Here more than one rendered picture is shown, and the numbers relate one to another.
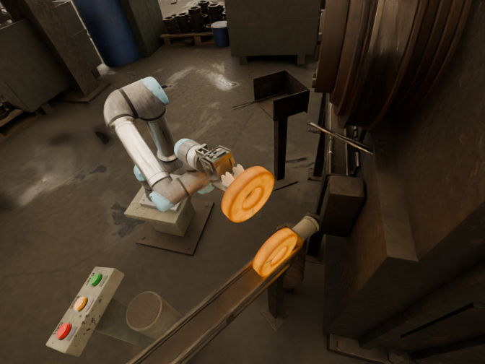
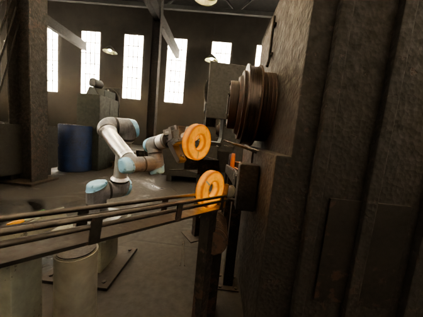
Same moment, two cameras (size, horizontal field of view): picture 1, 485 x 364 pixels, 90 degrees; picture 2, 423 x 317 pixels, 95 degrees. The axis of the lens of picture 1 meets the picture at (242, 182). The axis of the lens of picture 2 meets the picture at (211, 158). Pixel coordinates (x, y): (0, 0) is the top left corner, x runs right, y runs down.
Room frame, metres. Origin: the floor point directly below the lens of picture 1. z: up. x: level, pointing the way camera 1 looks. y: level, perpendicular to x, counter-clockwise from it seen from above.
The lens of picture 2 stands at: (-0.43, 0.19, 0.92)
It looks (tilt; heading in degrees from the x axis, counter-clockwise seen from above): 7 degrees down; 341
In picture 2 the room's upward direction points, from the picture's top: 5 degrees clockwise
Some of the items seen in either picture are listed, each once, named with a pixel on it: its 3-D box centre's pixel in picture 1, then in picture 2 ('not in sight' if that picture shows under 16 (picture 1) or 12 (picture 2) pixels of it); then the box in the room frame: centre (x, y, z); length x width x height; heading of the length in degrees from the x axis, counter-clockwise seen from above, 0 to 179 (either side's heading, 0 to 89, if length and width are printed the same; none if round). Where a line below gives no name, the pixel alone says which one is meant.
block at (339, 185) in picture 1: (340, 208); (247, 186); (0.43, -0.31, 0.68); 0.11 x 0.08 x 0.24; 70
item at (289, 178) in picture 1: (278, 137); (197, 196); (1.22, -0.27, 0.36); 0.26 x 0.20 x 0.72; 15
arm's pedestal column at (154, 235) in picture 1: (171, 211); (95, 245); (0.93, 0.48, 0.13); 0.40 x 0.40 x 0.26; 69
